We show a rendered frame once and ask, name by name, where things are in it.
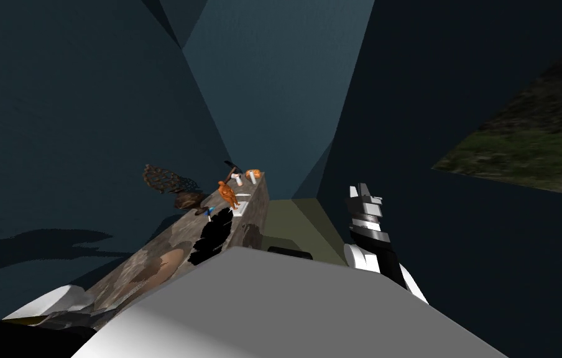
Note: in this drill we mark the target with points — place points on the dark mesh basket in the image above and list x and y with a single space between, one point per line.
166 179

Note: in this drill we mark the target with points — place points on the orange human figurine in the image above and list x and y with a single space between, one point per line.
228 195

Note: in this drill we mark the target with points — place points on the white flat block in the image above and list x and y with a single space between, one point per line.
241 208

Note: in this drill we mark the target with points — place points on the orange pumpkin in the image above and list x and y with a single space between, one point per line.
253 174

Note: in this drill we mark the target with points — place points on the dark brown lump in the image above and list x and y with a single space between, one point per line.
189 201

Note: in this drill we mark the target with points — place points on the white small cylinder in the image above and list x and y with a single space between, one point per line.
237 180

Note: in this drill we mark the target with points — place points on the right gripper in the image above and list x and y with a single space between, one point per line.
366 209

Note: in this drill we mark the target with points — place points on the blue and white small item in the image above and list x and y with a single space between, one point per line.
209 214

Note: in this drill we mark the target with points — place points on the dark pickaxe-shaped tool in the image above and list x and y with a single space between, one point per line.
231 169

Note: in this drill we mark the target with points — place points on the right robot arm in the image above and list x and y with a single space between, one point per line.
384 256

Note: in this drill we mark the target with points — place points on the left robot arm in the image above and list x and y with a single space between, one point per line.
22 333

